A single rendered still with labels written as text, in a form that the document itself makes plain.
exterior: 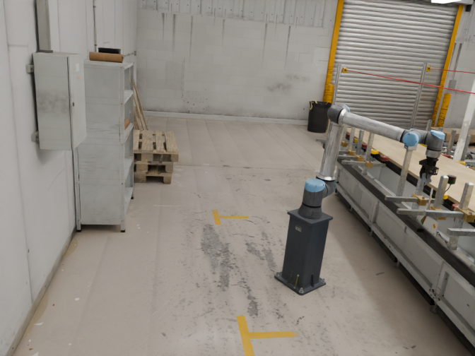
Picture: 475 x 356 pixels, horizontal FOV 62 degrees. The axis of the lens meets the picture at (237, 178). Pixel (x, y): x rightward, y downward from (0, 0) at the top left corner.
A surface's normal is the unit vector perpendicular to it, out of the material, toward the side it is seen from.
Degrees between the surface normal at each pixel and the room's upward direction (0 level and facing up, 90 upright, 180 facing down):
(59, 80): 90
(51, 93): 90
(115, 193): 90
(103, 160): 90
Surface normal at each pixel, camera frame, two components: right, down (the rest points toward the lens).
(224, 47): 0.15, 0.32
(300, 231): -0.78, 0.14
